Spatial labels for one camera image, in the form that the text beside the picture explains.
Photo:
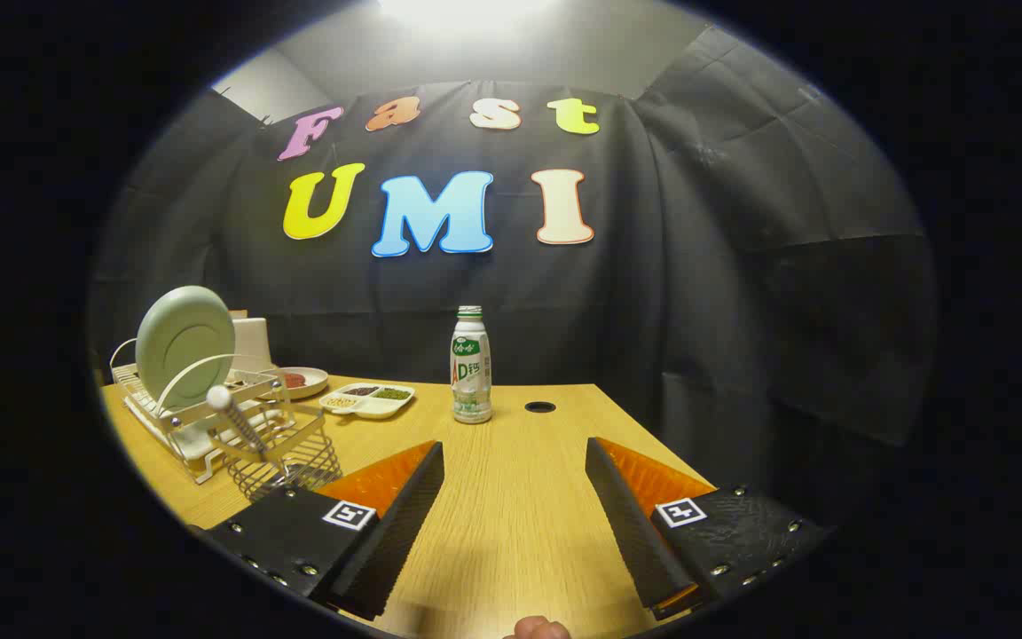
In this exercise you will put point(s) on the black backdrop cloth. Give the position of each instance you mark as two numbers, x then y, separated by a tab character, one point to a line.
653	311

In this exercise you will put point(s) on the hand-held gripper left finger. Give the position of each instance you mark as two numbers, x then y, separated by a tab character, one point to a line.
400	524

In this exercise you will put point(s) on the beige round plate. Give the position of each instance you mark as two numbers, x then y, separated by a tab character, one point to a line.
314	382

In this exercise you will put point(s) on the red meat slice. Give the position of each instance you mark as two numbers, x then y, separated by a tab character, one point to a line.
295	380

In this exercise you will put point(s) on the white divided tray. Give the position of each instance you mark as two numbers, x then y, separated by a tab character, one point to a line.
369	406

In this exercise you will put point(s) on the white-tipped metal spoon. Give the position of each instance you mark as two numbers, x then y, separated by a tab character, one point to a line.
219	397

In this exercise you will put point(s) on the white and green drink bottle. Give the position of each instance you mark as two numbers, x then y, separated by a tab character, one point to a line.
471	373

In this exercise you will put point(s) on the pile of yellow soybeans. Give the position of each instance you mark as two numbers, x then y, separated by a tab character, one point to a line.
341	402

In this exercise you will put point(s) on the ceiling light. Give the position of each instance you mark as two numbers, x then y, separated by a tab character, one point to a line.
467	9

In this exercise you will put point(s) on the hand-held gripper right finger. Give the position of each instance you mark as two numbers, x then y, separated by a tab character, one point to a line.
631	532

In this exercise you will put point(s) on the pile of dark red beans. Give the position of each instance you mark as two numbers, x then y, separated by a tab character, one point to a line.
360	390

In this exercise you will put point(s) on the pale green plate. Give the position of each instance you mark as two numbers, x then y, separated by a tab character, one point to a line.
183	342

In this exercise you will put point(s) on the pile of green mung beans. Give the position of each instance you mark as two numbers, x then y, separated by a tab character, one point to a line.
393	393

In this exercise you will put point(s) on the white toaster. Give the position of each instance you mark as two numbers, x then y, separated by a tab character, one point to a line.
254	346

